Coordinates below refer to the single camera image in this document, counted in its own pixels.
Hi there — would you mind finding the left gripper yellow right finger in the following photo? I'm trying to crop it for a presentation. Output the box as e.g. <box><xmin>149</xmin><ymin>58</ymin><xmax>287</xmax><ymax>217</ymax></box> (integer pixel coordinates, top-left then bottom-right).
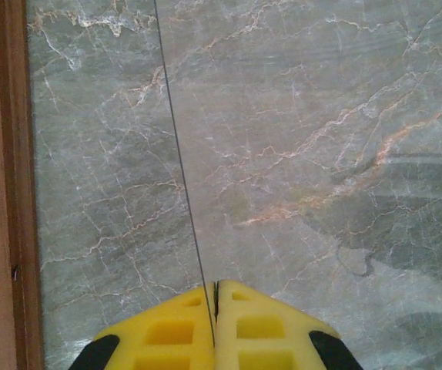
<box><xmin>215</xmin><ymin>279</ymin><xmax>363</xmax><ymax>370</ymax></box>

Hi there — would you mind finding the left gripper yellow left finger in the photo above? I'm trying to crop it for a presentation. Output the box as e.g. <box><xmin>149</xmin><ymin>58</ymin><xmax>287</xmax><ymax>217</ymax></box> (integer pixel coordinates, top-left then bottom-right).
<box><xmin>69</xmin><ymin>285</ymin><xmax>216</xmax><ymax>370</ymax></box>

